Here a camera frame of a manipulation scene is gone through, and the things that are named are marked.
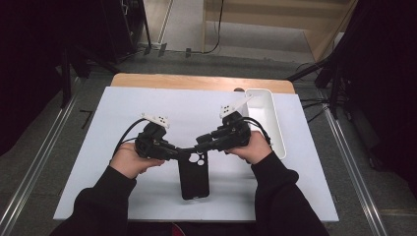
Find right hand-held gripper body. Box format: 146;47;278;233
218;94;255;150

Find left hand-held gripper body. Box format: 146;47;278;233
135;112;172;161

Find black phone case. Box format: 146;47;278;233
177;147;210;201

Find person's left hand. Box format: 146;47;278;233
109;142;166;180

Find person's right hand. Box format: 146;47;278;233
225;130;273;165

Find white board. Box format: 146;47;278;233
53;86;339;223

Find white plastic bin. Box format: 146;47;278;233
240;88;287;160

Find wooden table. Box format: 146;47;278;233
110;73;296;95

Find black tripod stand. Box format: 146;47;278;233
285;55;349;120
59;43;121;109

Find black equipment rack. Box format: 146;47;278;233
99;0;153;64

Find black curtain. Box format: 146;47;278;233
0;0;102;156
337;0;417;198

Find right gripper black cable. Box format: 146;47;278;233
241;116;274;148

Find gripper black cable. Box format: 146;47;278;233
112;117;149;159
241;116;274;148

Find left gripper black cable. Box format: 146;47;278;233
112;117;149;159

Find black floor cables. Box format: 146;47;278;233
295;62;331;125

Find hanging black cable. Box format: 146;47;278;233
201;0;226;55

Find metal floor rail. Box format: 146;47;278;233
322;99;390;236
0;78;83;236

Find wooden frame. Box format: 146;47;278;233
201;0;359;63

